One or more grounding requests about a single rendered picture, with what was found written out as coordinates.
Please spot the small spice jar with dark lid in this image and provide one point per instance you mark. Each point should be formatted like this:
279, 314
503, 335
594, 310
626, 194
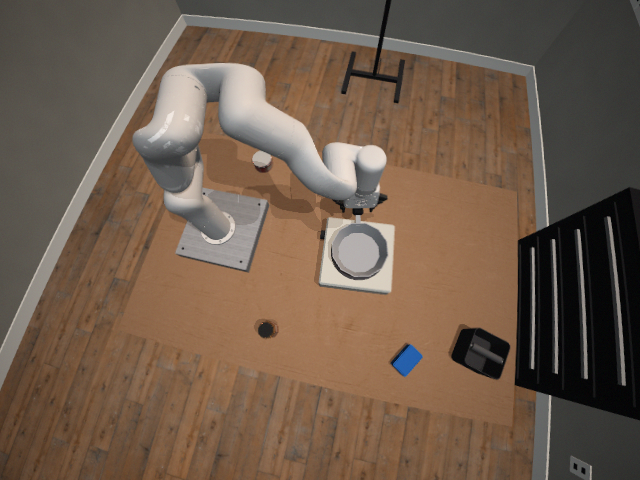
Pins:
266, 330

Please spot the grey frying pan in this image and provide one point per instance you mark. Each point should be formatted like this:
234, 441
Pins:
359, 249

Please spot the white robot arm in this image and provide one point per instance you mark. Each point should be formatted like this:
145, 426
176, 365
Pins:
244, 115

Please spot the blue rectangular box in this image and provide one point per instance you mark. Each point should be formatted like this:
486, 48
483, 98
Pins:
406, 360

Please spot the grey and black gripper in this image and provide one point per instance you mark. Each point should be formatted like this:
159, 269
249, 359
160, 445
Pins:
358, 201

